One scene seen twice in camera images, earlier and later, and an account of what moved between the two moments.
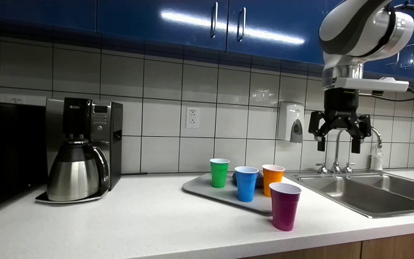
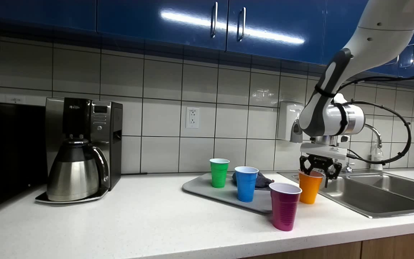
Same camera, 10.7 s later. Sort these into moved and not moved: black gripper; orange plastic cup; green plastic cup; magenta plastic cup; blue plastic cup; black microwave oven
Moved: black gripper; orange plastic cup
Not moved: magenta plastic cup; black microwave oven; green plastic cup; blue plastic cup
